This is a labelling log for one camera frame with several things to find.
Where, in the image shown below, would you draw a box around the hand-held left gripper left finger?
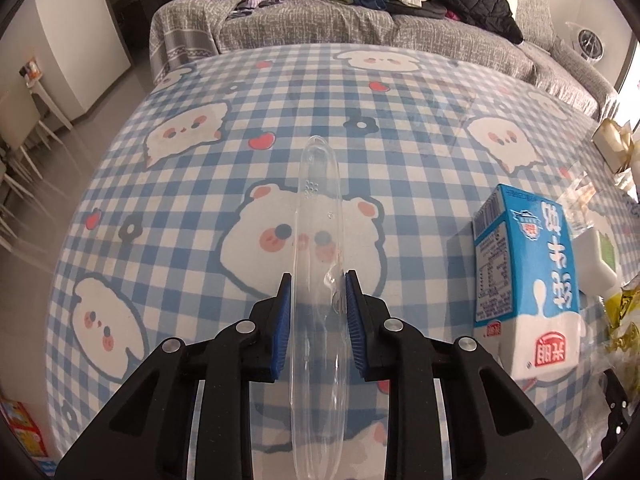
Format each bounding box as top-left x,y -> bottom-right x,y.
54,272 -> 294,480

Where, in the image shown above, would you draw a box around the blue checked bear tablecloth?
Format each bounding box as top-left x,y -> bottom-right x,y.
42,42 -> 640,480

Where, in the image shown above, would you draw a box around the dark grey garment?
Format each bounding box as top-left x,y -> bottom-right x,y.
384,0 -> 449,21

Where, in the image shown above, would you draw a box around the clear plastic tube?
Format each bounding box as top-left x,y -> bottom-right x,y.
289,135 -> 346,480

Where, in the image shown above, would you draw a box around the gold tissue box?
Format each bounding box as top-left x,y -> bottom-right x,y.
592,118 -> 639,174

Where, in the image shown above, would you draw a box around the blue white milk carton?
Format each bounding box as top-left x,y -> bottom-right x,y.
472,183 -> 586,379

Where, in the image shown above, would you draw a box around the colourful cardboard box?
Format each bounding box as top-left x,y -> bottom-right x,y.
0,397 -> 49,459

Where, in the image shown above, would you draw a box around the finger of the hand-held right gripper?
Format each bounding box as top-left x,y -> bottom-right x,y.
599,368 -> 632,462

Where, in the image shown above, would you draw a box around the grey covered sofa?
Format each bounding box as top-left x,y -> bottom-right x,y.
149,0 -> 621,121

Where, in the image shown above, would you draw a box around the small white desk fan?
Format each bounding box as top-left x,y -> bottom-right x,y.
565,20 -> 606,64

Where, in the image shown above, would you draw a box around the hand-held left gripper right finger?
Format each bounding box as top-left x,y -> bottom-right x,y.
344,269 -> 584,480

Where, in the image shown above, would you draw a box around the white chair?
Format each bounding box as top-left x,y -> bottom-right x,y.
0,81 -> 74,162

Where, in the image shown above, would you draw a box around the small patterned clothes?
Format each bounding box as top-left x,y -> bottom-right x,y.
227,0 -> 284,21

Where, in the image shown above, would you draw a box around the clear bag yellow print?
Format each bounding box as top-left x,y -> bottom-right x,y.
597,275 -> 640,387

